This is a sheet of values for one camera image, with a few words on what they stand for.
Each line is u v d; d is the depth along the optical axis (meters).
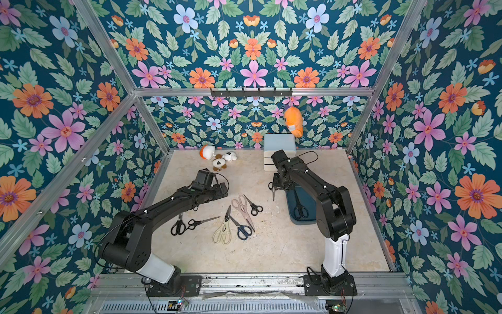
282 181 0.79
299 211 0.94
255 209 0.95
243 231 0.88
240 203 0.98
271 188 1.02
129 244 0.45
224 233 0.87
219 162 1.11
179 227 0.88
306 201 0.95
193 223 0.91
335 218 0.50
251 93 0.93
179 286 0.71
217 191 0.84
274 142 1.02
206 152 1.13
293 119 0.96
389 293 0.72
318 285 0.72
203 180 0.72
